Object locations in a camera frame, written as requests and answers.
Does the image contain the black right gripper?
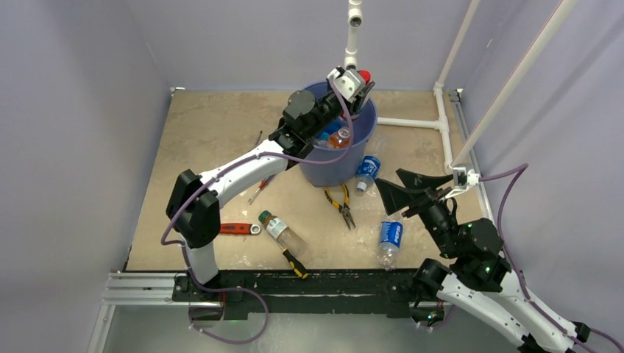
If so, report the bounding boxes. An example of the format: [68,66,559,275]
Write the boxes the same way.
[373,168,458,257]

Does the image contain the orange tea bottle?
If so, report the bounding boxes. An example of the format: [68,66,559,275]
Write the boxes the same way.
[327,126,351,149]

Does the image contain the small clear bottle blue cap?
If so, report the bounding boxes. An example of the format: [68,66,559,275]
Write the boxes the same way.
[377,221,403,271]

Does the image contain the blue plastic bin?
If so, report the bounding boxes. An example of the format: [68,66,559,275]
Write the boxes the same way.
[292,80,379,188]

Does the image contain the Starbucks bottle green cap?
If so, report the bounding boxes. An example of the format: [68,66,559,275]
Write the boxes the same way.
[258,210,308,257]

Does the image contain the crushed blue label bottle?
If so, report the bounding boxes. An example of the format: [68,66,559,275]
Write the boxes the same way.
[313,118,343,147]

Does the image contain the red label bottle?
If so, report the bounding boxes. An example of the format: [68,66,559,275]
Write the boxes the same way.
[358,70,372,85]

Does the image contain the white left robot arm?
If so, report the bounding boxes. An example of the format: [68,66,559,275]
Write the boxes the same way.
[165,79,375,301]

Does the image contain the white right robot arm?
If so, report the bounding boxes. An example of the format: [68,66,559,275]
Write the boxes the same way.
[375,167,591,352]

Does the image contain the clear bottle white cap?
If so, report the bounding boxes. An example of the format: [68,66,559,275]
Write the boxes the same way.
[355,137,385,193]

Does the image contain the black yellow screwdriver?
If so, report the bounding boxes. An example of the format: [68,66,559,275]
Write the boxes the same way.
[254,130,263,146]
[282,248,309,279]

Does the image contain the blue red screwdriver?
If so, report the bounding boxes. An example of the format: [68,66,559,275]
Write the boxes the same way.
[248,176,274,204]

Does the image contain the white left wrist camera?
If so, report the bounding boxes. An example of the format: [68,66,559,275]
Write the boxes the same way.
[326,66,366,103]

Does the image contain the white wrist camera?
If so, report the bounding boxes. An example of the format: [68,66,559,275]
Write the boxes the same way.
[326,66,366,103]
[444,164,481,199]

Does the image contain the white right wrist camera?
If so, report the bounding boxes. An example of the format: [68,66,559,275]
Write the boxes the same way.
[444,164,481,199]

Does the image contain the yellow handled pliers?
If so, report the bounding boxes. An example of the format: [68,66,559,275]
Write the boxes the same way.
[322,183,356,229]

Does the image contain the white pipe frame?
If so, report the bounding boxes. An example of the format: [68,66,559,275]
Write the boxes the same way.
[377,0,581,174]

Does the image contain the overhead white camera mount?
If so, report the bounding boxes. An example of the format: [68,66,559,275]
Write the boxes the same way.
[344,0,363,69]

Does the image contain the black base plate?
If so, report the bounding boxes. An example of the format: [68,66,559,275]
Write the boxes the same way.
[172,269,447,325]

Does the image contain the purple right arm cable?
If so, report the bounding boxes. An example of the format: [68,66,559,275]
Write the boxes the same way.
[416,163,624,353]

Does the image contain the red handled adjustable wrench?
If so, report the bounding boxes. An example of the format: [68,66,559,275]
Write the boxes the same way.
[219,223,262,235]

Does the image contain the aluminium frame rail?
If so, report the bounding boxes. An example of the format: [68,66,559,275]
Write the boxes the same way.
[87,272,227,352]

